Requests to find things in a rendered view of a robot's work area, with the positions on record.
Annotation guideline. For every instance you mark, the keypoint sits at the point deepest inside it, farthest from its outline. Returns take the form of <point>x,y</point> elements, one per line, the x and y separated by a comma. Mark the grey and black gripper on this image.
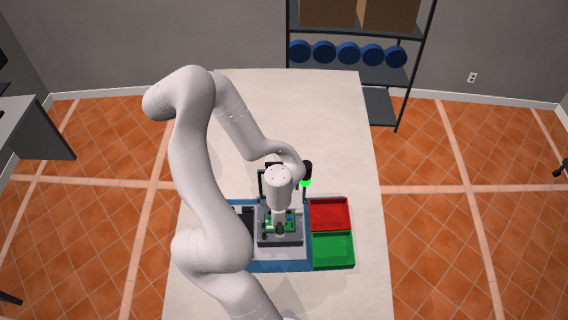
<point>277,218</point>

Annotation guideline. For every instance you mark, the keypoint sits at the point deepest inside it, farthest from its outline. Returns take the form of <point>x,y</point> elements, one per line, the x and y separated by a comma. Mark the green open bin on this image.
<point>332,247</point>

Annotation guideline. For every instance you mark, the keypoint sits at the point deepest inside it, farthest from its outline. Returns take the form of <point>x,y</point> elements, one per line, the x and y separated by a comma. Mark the green circuit board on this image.
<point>288,225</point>

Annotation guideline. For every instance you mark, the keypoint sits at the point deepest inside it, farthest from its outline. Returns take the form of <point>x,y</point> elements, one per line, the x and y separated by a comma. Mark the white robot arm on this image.
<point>223,244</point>

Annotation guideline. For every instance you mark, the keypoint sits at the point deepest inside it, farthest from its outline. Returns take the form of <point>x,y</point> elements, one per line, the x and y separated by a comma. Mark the red bin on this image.
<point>329,214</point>

